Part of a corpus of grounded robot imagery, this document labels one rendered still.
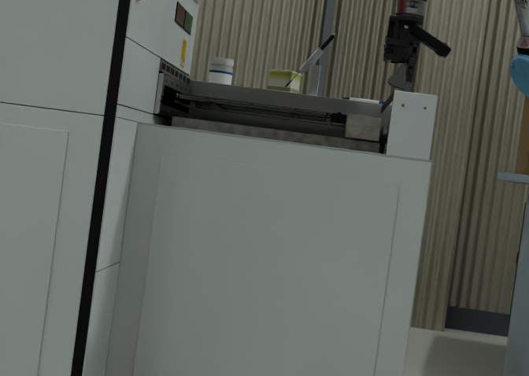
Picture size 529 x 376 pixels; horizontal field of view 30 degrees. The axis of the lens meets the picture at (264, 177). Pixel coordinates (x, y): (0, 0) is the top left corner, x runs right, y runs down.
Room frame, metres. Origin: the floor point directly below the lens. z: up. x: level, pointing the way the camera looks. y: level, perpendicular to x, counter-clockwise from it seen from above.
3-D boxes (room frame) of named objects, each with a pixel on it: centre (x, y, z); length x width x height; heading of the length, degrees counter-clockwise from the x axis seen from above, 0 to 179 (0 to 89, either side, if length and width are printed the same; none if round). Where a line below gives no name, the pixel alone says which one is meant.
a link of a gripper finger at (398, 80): (2.50, -0.31, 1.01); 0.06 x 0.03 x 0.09; 86
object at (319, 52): (2.72, -0.09, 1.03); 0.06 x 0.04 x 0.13; 86
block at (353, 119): (2.32, -0.21, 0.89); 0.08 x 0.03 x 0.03; 86
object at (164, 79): (2.48, 0.25, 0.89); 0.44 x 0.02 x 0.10; 176
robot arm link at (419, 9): (2.52, -0.31, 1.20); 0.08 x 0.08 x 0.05
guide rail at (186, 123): (2.36, -0.01, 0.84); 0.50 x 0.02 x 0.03; 86
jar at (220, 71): (2.99, 0.17, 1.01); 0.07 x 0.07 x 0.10
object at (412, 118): (2.39, -0.32, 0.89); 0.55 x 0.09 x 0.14; 176
